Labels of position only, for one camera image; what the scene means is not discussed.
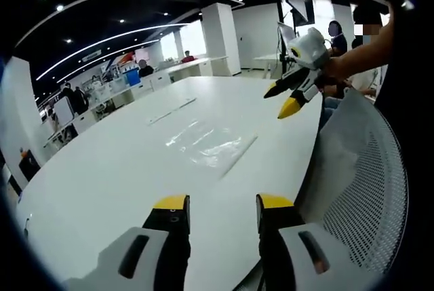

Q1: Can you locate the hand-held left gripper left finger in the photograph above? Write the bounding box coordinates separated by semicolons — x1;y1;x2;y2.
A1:
62;194;193;291

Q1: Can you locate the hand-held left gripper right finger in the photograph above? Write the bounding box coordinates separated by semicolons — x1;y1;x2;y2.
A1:
255;193;355;291

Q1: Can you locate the thin white strip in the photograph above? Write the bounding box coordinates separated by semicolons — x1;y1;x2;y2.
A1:
203;130;260;180

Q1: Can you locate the clear food packaging bag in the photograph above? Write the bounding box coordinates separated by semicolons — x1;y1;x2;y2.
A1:
164;120;254;170

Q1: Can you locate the desk monitor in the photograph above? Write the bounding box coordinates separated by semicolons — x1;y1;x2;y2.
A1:
277;21;296;56

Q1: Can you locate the black monitor stand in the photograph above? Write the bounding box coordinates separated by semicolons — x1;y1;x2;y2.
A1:
275;0;289;80

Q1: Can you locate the narrow white pillar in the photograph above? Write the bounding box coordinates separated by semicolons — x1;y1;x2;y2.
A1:
201;2;242;78

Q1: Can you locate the white mesh chair back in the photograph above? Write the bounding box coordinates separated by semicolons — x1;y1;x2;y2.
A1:
237;88;410;291

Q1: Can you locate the row of white office desks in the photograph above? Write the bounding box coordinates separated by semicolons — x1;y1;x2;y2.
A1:
43;55;243;149

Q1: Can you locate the blue storage box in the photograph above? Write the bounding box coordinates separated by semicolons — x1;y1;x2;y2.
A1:
124;66;142;85

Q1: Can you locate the black bin with orange top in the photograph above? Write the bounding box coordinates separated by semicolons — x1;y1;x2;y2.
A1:
18;147;42;182

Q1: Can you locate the curved ceiling light strip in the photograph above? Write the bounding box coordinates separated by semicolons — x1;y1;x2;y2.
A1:
35;22;191;81

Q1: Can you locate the wide white pillar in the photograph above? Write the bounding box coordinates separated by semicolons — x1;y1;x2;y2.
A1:
0;56;43;192

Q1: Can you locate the table cable slot cover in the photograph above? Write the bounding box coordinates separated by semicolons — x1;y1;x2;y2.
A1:
147;96;198;125

